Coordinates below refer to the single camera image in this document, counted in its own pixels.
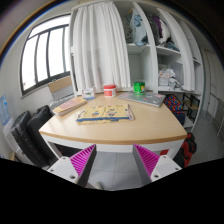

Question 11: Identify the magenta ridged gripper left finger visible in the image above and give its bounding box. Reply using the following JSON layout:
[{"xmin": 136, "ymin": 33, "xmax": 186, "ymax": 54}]
[{"xmin": 48, "ymin": 145, "xmax": 97, "ymax": 187}]

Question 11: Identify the wooden top white desk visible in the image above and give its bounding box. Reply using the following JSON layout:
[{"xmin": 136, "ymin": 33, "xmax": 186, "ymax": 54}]
[{"xmin": 39, "ymin": 94, "xmax": 187, "ymax": 158}]

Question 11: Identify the pink yellow book stack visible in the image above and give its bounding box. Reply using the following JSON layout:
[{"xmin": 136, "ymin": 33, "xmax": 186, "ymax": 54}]
[{"xmin": 53, "ymin": 97, "xmax": 87, "ymax": 116}]

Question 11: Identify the red white plastic jar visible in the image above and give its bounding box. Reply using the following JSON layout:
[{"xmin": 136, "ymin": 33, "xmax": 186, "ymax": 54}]
[{"xmin": 104, "ymin": 84, "xmax": 117, "ymax": 97}]

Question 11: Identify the white items middle shelf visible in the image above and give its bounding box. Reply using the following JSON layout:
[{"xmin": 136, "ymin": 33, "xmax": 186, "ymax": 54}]
[{"xmin": 158, "ymin": 62, "xmax": 183, "ymax": 90}]

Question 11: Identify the white shelving unit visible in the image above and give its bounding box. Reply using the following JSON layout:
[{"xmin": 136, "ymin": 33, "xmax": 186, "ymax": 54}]
[{"xmin": 68, "ymin": 0, "xmax": 204, "ymax": 134}]

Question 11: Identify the grey laptop with stickers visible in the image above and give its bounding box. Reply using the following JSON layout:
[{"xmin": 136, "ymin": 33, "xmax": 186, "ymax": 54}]
[{"xmin": 119, "ymin": 91, "xmax": 165, "ymax": 107}]

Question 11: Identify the colourful ball bin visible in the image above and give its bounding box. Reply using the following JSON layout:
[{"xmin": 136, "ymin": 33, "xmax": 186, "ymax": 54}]
[{"xmin": 164, "ymin": 94, "xmax": 185, "ymax": 124}]

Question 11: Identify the wooden back chair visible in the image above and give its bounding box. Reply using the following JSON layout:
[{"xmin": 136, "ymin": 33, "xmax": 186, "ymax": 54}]
[{"xmin": 48, "ymin": 76, "xmax": 74, "ymax": 110}]

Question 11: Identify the clothes pile upper shelf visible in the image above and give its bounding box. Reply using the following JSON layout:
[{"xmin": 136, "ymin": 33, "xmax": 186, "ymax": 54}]
[{"xmin": 123, "ymin": 9, "xmax": 178, "ymax": 51}]

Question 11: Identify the white curtain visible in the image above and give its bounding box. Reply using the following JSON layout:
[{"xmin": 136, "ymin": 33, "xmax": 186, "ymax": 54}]
[{"xmin": 73, "ymin": 2, "xmax": 131, "ymax": 91}]

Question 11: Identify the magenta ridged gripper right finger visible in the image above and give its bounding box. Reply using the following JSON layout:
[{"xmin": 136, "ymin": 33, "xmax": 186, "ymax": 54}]
[{"xmin": 133, "ymin": 144, "xmax": 181, "ymax": 185}]

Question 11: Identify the black framed window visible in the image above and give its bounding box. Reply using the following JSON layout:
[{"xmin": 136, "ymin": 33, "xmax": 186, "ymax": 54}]
[{"xmin": 20, "ymin": 14, "xmax": 70, "ymax": 95}]

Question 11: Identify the red black backpack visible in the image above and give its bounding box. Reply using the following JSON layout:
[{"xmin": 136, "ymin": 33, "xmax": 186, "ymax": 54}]
[{"xmin": 173, "ymin": 133, "xmax": 197, "ymax": 168}]

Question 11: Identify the small white blue box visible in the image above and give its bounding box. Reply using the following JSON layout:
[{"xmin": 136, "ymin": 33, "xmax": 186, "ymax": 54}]
[{"xmin": 82, "ymin": 88, "xmax": 95, "ymax": 100}]

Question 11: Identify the black suitcase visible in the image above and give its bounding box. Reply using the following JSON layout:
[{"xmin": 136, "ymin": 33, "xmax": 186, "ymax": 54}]
[{"xmin": 11, "ymin": 105, "xmax": 57, "ymax": 168}]

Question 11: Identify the green plastic container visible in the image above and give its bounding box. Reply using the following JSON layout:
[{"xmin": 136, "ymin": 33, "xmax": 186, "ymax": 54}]
[{"xmin": 134, "ymin": 82, "xmax": 145, "ymax": 95}]

